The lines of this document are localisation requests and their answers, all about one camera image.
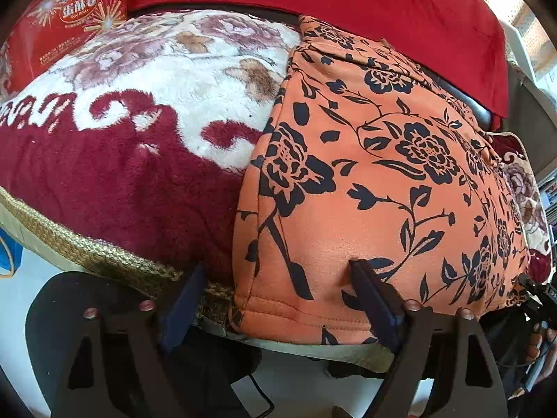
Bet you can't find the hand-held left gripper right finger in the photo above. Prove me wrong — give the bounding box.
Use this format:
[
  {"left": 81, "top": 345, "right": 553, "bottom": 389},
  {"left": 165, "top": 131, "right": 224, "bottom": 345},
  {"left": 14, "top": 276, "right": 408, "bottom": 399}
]
[{"left": 350, "top": 259, "right": 510, "bottom": 418}]

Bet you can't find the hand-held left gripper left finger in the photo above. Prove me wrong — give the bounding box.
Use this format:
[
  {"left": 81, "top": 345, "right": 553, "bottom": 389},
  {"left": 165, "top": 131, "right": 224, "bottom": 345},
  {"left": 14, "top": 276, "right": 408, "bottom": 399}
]
[{"left": 52, "top": 263, "right": 210, "bottom": 418}]

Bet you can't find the orange floral garment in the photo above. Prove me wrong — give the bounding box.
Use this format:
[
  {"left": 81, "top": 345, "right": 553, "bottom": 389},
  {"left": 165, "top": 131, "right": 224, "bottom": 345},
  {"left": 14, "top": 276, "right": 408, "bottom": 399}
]
[{"left": 230, "top": 15, "right": 529, "bottom": 346}]

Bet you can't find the person's right hand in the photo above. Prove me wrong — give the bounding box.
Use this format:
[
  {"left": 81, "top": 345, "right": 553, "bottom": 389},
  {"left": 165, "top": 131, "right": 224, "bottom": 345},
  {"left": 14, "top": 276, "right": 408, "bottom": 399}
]
[{"left": 524, "top": 327, "right": 557, "bottom": 381}]

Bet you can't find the floral plush blanket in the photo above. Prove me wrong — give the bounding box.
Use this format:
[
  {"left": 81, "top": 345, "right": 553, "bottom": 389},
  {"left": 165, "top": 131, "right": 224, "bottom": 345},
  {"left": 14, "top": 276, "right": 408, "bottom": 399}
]
[{"left": 0, "top": 9, "right": 555, "bottom": 373}]

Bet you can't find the blue bag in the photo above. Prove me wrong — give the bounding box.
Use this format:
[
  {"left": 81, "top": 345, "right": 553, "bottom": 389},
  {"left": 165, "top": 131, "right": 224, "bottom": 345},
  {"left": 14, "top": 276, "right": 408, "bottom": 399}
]
[{"left": 0, "top": 229, "right": 24, "bottom": 278}]

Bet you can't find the red cloth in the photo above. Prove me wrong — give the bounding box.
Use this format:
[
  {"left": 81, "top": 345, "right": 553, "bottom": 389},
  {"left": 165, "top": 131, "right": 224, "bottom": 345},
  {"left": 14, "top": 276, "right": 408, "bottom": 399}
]
[{"left": 128, "top": 0, "right": 510, "bottom": 119}]

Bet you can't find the red snack box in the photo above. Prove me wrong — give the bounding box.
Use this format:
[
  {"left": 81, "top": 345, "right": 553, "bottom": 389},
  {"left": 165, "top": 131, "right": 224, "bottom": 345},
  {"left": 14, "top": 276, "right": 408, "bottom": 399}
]
[{"left": 0, "top": 0, "right": 130, "bottom": 96}]

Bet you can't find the white frame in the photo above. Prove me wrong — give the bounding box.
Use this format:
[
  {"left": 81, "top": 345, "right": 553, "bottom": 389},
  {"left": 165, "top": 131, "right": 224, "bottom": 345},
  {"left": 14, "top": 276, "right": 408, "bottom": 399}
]
[{"left": 507, "top": 22, "right": 539, "bottom": 84}]

